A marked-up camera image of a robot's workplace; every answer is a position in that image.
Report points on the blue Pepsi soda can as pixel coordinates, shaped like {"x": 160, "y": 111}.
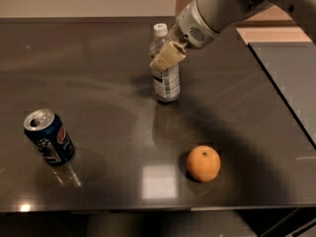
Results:
{"x": 46, "y": 131}

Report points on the grey side table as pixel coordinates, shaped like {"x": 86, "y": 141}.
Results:
{"x": 291, "y": 67}

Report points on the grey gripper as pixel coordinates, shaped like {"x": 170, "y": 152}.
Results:
{"x": 191, "y": 26}

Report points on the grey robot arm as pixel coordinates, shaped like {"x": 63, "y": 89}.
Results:
{"x": 220, "y": 14}

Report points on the clear plastic water bottle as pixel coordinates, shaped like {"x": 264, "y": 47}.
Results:
{"x": 166, "y": 83}

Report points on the orange fruit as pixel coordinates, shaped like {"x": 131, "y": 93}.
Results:
{"x": 203, "y": 163}

